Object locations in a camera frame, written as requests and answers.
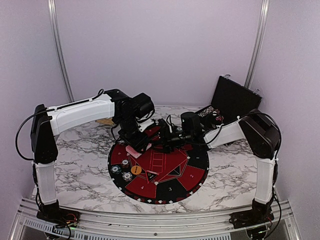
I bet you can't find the aluminium front rail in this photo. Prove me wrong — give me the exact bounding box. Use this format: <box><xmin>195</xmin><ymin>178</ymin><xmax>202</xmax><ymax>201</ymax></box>
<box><xmin>9</xmin><ymin>197</ymin><xmax>301</xmax><ymax>240</ymax></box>

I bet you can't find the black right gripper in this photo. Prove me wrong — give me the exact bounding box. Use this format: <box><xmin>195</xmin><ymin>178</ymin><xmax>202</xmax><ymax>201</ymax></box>
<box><xmin>149</xmin><ymin>128</ymin><xmax>193</xmax><ymax>154</ymax></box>

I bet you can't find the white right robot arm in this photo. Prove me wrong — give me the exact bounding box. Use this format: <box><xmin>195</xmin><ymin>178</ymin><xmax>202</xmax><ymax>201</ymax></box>
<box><xmin>157</xmin><ymin>109</ymin><xmax>282</xmax><ymax>205</ymax></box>

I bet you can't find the left aluminium wall post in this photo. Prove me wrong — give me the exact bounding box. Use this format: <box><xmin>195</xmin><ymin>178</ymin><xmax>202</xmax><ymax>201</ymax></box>
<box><xmin>48</xmin><ymin>0</ymin><xmax>75</xmax><ymax>103</ymax></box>

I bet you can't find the round red black poker mat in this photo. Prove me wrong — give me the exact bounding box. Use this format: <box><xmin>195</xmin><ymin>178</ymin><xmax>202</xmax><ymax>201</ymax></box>
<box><xmin>108</xmin><ymin>142</ymin><xmax>209</xmax><ymax>205</ymax></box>

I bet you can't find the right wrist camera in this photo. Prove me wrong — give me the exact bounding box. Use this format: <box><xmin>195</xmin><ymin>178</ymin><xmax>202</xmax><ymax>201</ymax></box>
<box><xmin>157</xmin><ymin>118</ymin><xmax>172</xmax><ymax>136</ymax></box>

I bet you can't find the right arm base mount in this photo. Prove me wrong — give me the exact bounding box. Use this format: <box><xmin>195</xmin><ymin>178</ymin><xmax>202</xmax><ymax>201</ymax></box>
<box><xmin>229</xmin><ymin>197</ymin><xmax>275</xmax><ymax>229</ymax></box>

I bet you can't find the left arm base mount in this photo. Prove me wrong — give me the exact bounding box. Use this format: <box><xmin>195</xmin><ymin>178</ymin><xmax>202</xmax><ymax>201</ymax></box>
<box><xmin>36</xmin><ymin>198</ymin><xmax>80</xmax><ymax>228</ymax></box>

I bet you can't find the black poker chip case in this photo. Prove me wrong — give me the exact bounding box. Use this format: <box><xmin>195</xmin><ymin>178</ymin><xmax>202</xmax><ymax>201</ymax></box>
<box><xmin>196</xmin><ymin>76</ymin><xmax>262</xmax><ymax>130</ymax></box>

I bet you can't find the orange round blind button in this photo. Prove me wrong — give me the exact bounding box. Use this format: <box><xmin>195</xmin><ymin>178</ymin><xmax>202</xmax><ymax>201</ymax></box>
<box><xmin>130</xmin><ymin>165</ymin><xmax>142</xmax><ymax>175</ymax></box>

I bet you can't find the black triangular button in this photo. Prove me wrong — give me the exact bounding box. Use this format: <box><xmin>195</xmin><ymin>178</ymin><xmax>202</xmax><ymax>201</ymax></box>
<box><xmin>145</xmin><ymin>170</ymin><xmax>159</xmax><ymax>183</ymax></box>

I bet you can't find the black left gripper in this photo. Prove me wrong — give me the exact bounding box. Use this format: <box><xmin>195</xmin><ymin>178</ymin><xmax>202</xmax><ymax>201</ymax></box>
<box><xmin>117</xmin><ymin>115</ymin><xmax>151</xmax><ymax>154</ymax></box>

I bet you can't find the red playing card deck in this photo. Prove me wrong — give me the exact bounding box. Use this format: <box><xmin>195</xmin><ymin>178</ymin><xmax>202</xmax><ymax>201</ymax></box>
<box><xmin>125</xmin><ymin>143</ymin><xmax>152</xmax><ymax>159</ymax></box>

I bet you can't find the aluminium wall post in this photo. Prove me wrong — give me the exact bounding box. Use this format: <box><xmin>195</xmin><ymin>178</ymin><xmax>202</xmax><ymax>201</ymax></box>
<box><xmin>48</xmin><ymin>0</ymin><xmax>75</xmax><ymax>103</ymax></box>
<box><xmin>244</xmin><ymin>0</ymin><xmax>270</xmax><ymax>89</ymax></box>

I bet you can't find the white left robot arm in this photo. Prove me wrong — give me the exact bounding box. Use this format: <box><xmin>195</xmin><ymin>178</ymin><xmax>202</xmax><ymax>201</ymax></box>
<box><xmin>20</xmin><ymin>89</ymin><xmax>155</xmax><ymax>223</ymax></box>

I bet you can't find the small orange black chip pile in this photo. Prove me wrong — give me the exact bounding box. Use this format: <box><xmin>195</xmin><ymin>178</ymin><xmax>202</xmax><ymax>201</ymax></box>
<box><xmin>121</xmin><ymin>159</ymin><xmax>130</xmax><ymax>168</ymax></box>

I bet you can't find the woven bamboo tray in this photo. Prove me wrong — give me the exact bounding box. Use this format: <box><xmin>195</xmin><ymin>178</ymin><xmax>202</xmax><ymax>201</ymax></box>
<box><xmin>96</xmin><ymin>118</ymin><xmax>114</xmax><ymax>126</ymax></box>

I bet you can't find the right aluminium wall post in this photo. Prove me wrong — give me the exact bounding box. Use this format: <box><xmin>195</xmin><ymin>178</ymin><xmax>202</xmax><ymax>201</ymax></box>
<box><xmin>244</xmin><ymin>0</ymin><xmax>270</xmax><ymax>89</ymax></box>

